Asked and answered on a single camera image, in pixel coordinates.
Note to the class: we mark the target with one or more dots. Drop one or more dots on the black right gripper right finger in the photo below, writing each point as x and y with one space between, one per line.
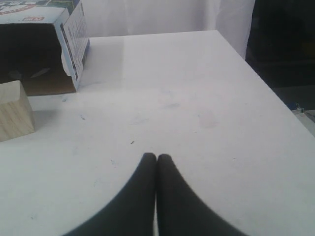
180 212

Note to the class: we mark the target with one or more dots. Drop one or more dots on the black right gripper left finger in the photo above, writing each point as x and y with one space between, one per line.
131 212

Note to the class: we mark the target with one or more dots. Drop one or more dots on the metal frame beside table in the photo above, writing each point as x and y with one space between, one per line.
306 117

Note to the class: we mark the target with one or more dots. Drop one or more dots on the light wooden cube block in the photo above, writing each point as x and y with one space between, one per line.
16 115

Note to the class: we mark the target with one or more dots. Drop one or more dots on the blue white cardboard box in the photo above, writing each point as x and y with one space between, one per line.
43 44

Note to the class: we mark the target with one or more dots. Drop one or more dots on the white backdrop curtain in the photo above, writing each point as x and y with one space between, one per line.
232 18

